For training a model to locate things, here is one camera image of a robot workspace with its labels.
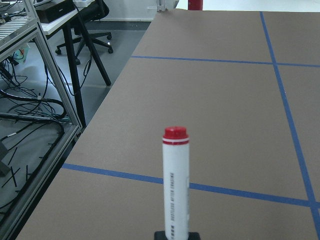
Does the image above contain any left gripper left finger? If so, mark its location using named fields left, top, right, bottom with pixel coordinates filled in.
left=154, top=231, right=166, bottom=240

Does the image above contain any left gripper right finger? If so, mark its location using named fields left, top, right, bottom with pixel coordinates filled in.
left=188, top=232, right=201, bottom=240

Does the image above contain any red capped white marker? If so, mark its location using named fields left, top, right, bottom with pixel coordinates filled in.
left=162, top=126, right=190, bottom=240

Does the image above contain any brown paper table mat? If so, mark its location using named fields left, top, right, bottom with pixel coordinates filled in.
left=18, top=9, right=320, bottom=240

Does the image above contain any red fire extinguisher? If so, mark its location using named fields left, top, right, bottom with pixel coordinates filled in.
left=187, top=0, right=203, bottom=11

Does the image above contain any black office chair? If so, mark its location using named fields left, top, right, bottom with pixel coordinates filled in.
left=55, top=0, right=114, bottom=66

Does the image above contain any aluminium frame rack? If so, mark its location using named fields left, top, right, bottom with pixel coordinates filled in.
left=0, top=0, right=82, bottom=240

